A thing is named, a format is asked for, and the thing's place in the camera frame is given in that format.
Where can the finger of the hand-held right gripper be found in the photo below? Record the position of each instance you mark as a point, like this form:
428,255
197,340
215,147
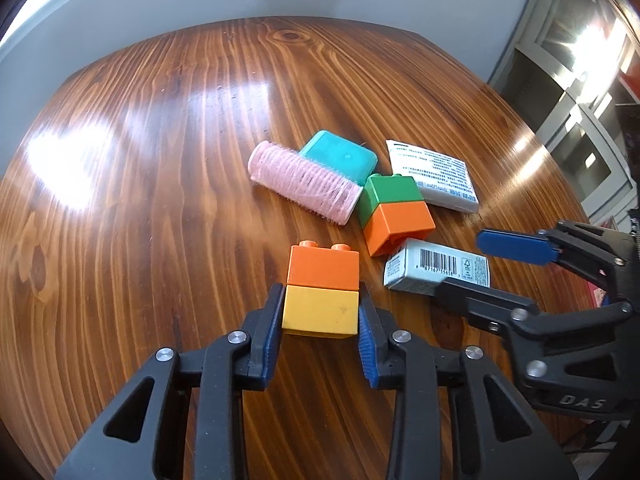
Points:
480,300
515,246

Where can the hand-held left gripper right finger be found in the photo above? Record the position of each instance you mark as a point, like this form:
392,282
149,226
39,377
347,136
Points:
367,345

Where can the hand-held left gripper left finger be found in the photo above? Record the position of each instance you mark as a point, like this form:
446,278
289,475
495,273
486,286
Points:
272,330

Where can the yellow building block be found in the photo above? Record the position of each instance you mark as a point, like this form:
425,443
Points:
320,310

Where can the pale blue small carton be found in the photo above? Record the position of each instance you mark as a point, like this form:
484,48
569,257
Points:
440,265

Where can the orange building block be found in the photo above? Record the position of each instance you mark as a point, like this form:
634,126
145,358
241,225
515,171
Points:
322,267
400,225

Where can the wooden desktop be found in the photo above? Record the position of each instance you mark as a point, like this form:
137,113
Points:
150,160

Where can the white flat packet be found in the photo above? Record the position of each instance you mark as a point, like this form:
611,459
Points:
435,172

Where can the green building block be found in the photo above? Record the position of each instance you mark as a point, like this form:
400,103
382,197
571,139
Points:
392,190

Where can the pink hair roller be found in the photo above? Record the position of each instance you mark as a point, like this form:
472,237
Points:
300,180

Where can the grey cabinet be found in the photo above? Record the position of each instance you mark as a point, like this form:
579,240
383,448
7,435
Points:
575,85

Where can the teal plastic box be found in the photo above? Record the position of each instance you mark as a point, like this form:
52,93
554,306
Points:
340,155

